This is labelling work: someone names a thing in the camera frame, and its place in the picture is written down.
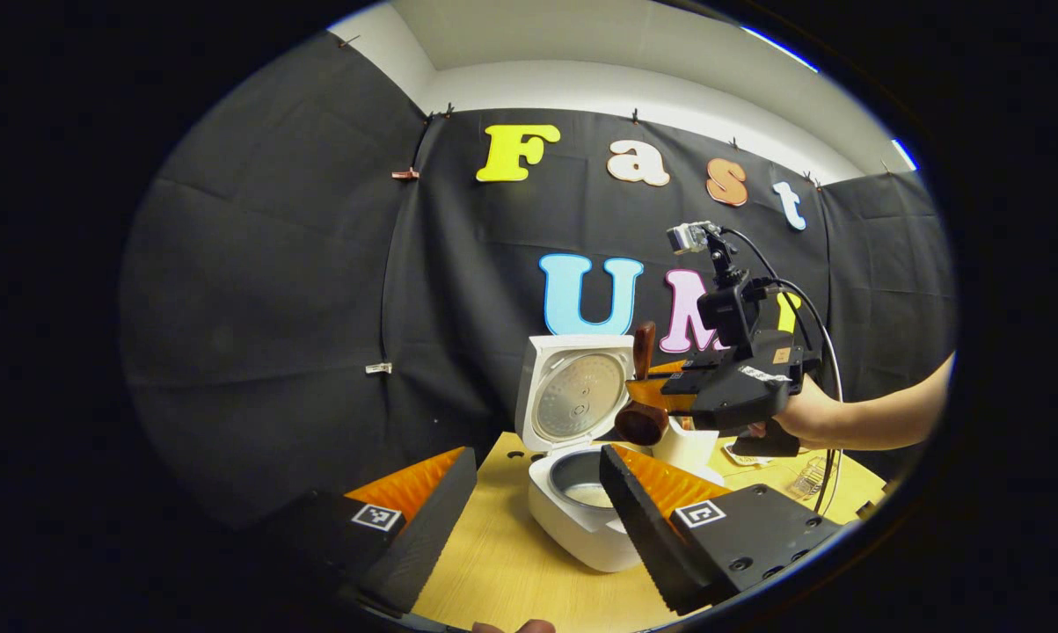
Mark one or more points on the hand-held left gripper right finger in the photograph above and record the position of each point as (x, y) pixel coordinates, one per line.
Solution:
(647, 541)

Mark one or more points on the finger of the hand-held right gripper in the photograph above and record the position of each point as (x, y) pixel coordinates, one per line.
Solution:
(660, 391)

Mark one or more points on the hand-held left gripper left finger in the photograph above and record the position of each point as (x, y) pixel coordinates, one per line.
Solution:
(423, 545)

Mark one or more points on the brown wooden spoon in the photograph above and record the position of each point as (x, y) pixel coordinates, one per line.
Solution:
(641, 424)

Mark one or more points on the white rice heap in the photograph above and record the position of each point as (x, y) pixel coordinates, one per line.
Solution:
(592, 495)

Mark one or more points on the white rice cooker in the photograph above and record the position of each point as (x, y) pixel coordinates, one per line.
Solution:
(572, 536)

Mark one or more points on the white toaster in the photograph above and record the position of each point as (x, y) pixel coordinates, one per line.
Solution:
(687, 448)

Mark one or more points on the white divided dish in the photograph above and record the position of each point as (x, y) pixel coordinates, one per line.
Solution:
(744, 457)

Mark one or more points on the white clip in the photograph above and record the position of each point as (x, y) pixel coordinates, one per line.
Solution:
(378, 367)

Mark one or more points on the ceiling light strip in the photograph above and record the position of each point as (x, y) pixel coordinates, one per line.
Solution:
(904, 155)

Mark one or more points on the black backdrop cloth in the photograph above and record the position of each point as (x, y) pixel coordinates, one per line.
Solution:
(273, 264)

